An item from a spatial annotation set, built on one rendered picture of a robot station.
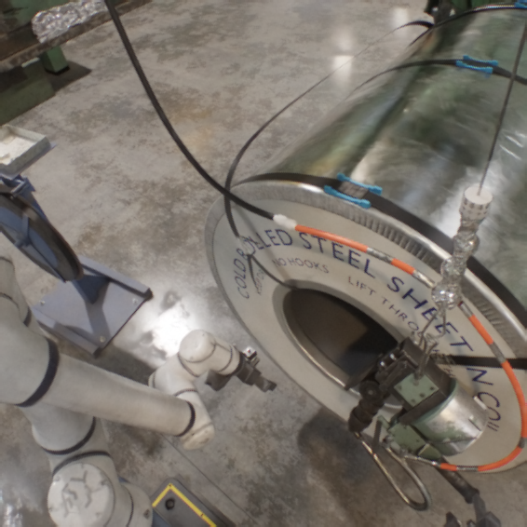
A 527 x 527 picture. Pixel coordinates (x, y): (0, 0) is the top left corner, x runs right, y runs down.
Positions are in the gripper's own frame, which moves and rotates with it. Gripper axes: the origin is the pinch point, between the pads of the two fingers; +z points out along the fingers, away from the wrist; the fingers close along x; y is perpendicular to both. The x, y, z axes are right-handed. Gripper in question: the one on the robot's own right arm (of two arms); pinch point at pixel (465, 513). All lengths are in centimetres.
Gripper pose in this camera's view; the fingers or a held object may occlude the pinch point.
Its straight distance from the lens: 115.5
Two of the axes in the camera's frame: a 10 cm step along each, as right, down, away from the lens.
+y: -6.9, -7.0, 1.7
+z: 3.5, -1.1, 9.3
